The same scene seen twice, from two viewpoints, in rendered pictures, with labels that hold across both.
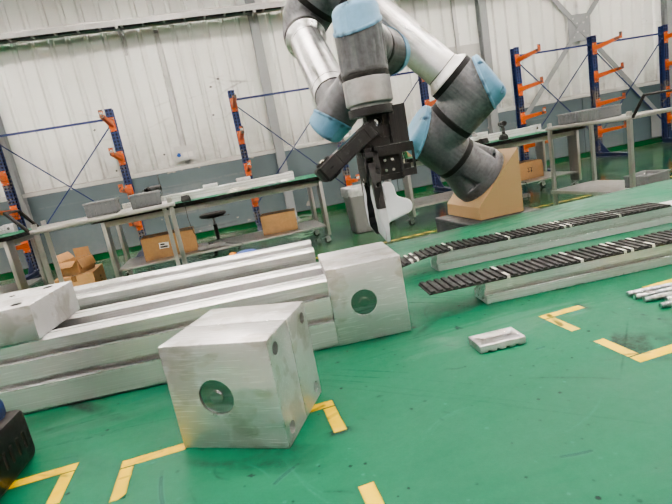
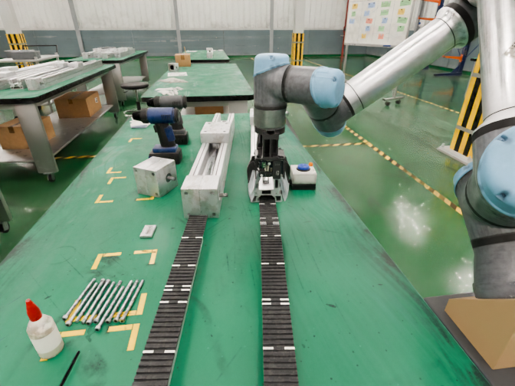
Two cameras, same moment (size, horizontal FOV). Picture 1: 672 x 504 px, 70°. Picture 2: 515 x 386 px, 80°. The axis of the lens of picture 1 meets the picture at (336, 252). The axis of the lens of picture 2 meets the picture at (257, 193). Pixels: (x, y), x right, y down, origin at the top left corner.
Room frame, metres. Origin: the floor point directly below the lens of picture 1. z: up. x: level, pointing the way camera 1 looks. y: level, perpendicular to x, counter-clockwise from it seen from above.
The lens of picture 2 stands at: (0.81, -0.81, 1.27)
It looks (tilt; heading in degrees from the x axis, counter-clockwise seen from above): 28 degrees down; 94
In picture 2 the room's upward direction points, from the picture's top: straight up
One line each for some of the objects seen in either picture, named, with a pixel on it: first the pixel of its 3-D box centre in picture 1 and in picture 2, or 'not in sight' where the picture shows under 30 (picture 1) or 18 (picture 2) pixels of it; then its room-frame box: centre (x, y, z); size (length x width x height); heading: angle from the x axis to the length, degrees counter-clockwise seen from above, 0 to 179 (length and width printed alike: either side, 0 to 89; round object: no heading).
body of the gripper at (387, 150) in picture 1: (380, 145); (269, 151); (0.79, -0.10, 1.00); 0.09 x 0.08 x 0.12; 95
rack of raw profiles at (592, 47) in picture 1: (610, 95); not in sight; (8.81, -5.38, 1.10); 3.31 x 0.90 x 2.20; 102
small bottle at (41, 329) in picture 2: not in sight; (41, 326); (0.43, -0.49, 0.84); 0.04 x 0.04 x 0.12
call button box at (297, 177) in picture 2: not in sight; (300, 176); (0.88, 0.17, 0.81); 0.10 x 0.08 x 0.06; 5
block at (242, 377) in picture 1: (252, 365); (159, 177); (0.42, 0.10, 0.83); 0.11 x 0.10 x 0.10; 163
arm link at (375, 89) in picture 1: (367, 94); (270, 117); (0.79, -0.10, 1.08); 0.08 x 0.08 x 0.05
